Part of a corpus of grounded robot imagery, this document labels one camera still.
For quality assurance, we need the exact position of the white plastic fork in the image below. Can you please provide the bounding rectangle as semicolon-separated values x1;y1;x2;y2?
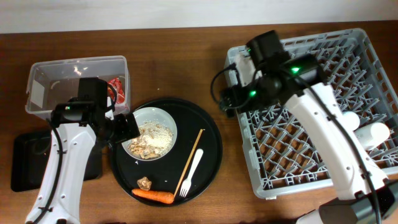
180;149;203;198

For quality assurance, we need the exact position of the clear plastic waste bin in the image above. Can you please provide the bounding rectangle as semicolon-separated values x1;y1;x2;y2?
25;55;131;119

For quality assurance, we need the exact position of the wooden chopstick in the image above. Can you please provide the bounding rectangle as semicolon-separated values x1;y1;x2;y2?
174;129;205;198

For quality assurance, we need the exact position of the black rectangular tray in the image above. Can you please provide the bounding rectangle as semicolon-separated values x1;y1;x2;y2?
11;129;103;192

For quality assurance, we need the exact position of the orange carrot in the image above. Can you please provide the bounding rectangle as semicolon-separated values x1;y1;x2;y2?
132;189;174;204

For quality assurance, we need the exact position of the blue plastic cup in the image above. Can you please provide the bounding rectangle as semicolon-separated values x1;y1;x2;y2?
343;111;360;131

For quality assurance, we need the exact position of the grey bowl with food scraps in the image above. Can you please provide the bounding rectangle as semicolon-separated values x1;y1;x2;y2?
121;107;178;161

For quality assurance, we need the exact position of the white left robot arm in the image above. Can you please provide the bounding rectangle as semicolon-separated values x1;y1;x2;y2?
25;100;139;223

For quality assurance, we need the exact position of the cream white cup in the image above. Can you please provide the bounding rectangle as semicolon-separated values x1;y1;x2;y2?
354;123;390;151

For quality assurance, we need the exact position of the red snack wrapper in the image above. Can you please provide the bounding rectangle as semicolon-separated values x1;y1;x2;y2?
108;78;125;105

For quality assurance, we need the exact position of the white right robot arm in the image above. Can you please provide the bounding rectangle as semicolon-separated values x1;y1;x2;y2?
216;30;397;223

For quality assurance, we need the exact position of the grey plastic dishwasher rack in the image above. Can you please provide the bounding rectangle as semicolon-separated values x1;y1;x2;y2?
228;28;397;199

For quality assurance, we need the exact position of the round black tray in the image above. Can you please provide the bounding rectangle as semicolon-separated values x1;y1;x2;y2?
110;98;223;207

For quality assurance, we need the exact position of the brown walnut shell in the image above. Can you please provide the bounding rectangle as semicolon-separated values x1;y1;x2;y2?
137;177;152;191

